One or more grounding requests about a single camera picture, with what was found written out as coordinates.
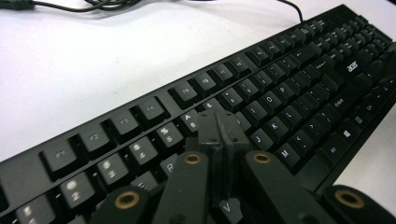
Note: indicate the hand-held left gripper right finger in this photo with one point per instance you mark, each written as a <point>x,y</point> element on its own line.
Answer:
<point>267,186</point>

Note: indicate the black computer keyboard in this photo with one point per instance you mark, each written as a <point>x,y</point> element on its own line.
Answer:
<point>280,93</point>

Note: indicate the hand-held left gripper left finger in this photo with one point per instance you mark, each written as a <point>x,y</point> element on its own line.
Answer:
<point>186,186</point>

